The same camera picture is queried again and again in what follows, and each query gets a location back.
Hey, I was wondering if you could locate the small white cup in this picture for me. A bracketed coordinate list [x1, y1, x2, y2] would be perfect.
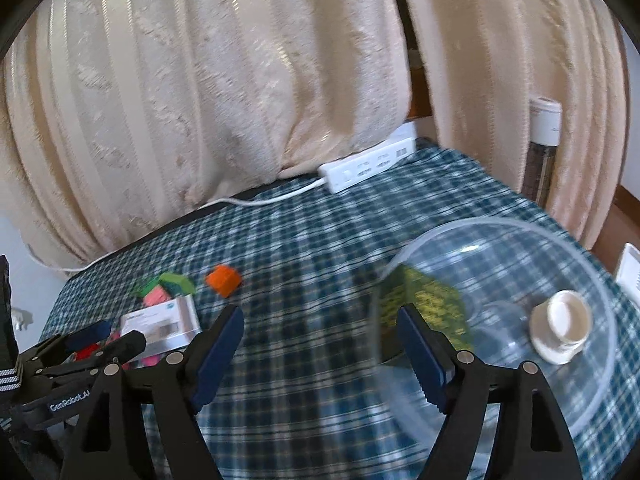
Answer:
[530, 290, 593, 365]

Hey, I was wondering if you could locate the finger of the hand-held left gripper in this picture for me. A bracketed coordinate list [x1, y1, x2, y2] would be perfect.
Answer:
[27, 331, 147, 387]
[17, 320, 112, 361]

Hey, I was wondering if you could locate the brown wooden frame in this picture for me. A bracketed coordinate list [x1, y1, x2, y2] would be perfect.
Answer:
[406, 49, 437, 122]

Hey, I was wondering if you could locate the white cardboard box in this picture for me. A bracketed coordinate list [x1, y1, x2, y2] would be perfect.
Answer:
[120, 296, 202, 353]

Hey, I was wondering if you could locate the green plaid tablecloth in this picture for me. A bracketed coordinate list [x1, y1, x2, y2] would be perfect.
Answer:
[40, 137, 640, 480]

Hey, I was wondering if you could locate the white power strip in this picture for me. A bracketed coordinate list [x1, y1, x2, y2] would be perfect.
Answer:
[318, 136, 417, 193]
[386, 121, 419, 142]

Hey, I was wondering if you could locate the clear plastic bowl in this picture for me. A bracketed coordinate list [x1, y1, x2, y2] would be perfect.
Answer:
[372, 216, 618, 443]

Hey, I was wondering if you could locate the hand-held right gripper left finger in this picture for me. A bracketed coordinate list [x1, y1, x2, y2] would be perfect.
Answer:
[60, 304, 246, 480]

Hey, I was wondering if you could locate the white tower fan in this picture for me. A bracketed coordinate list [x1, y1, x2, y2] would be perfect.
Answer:
[520, 95, 563, 206]

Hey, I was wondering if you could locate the cream patterned curtain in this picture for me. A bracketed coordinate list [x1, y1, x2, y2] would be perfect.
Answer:
[390, 0, 631, 251]
[0, 0, 413, 273]

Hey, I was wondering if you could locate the white power cable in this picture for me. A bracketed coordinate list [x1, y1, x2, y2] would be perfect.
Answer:
[190, 179, 326, 209]

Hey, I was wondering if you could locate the orange toy block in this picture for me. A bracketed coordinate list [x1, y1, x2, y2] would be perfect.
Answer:
[205, 265, 242, 298]

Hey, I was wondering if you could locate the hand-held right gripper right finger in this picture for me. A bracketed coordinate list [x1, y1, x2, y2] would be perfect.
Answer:
[396, 304, 583, 480]

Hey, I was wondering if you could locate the green printed card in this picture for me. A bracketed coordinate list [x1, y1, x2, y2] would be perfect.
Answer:
[376, 265, 473, 356]

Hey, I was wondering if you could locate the pink and green toy block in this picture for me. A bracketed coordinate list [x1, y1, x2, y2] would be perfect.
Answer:
[132, 280, 174, 309]

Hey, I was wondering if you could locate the white air purifier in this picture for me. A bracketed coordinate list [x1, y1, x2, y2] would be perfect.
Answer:
[612, 242, 640, 306]

